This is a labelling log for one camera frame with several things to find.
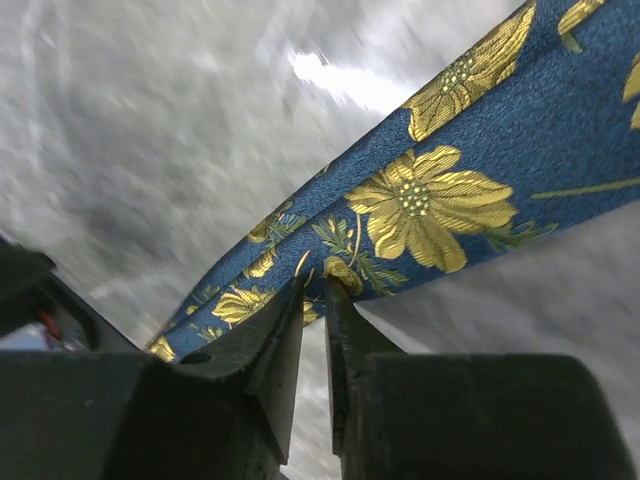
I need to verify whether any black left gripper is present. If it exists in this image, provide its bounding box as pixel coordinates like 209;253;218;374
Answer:
1;237;138;352

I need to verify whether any blue floral yellow tie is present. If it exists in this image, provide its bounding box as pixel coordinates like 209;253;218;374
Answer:
148;1;639;363

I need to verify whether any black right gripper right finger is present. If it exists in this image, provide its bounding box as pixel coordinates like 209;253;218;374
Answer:
325;277;635;479

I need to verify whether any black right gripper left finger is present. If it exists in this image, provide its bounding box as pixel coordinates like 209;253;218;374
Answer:
1;280;304;479

